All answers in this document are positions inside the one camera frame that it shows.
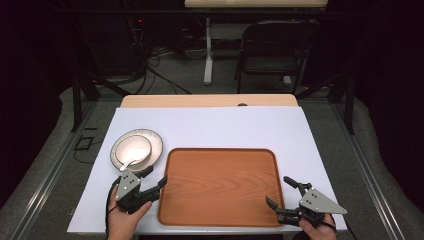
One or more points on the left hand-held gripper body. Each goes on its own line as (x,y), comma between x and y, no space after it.
(128,188)

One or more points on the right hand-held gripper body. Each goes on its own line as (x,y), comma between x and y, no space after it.
(316,203)

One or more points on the person's right hand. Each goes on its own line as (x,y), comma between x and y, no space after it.
(318,231)

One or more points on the person's left hand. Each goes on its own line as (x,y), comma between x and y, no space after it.
(125,223)

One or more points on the white spoon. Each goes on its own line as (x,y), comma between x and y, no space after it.
(128,164)

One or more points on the white bowl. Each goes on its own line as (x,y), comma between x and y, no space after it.
(133,148)

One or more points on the brown wooden tray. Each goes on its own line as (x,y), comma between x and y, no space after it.
(220,186)

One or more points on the white table sheet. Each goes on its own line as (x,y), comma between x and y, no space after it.
(216,128)

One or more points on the black metal stand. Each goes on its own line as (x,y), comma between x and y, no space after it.
(349,100)
(77,100)

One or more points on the small white floor box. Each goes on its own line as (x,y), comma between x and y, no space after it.
(287,80)

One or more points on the white desk leg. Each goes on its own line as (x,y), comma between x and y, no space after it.
(208,60)

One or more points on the dark equipment cabinet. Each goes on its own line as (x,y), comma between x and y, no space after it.
(110,43)

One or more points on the black folding chair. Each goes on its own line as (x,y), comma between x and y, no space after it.
(276,36)

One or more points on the light wooden desk top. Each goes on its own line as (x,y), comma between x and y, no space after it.
(256,3)

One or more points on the aluminium floor rail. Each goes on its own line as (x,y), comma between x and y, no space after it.
(50,173)
(370,173)

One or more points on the small black floor frame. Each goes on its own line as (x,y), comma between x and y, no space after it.
(84,143)

